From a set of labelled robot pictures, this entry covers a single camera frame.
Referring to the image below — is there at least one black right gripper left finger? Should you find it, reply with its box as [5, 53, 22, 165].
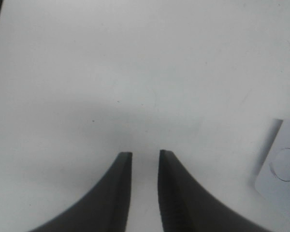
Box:
[35, 152, 132, 232]

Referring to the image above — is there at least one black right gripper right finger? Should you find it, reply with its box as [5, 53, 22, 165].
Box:
[158, 150, 267, 232]

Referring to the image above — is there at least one white round door button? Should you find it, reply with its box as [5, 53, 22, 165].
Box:
[269, 148, 290, 182]

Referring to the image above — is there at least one white microwave oven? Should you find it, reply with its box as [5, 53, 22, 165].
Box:
[255, 120, 290, 207]

